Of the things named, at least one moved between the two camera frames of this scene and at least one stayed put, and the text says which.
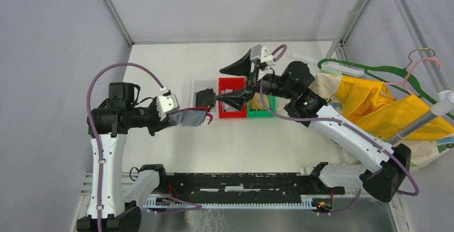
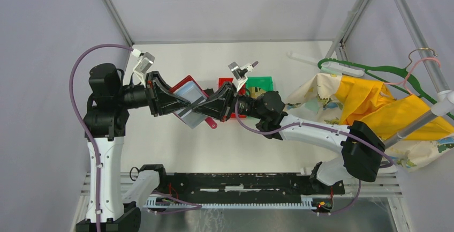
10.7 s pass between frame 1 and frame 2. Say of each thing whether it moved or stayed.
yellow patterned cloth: stayed
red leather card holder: moved
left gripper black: moved
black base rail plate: stayed
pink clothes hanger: stayed
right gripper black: moved
